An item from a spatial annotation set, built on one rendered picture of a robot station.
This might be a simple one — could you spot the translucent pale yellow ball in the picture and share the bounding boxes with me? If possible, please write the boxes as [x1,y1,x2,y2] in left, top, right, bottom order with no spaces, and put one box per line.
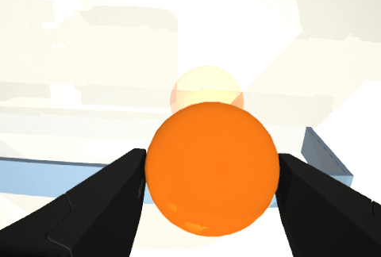
[169,66,244,114]

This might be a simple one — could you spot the orange ball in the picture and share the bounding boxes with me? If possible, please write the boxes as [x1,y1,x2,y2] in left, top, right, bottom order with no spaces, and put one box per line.
[145,102,280,237]

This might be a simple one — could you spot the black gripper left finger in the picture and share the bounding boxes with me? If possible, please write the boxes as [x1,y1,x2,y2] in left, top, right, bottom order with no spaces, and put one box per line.
[0,148,147,257]

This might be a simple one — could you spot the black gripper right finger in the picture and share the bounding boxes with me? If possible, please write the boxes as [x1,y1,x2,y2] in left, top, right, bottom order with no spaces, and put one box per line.
[275,152,381,257]

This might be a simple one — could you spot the low clear glass walls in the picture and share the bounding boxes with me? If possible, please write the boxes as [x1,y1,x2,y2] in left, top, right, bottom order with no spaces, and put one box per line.
[0,112,343,172]

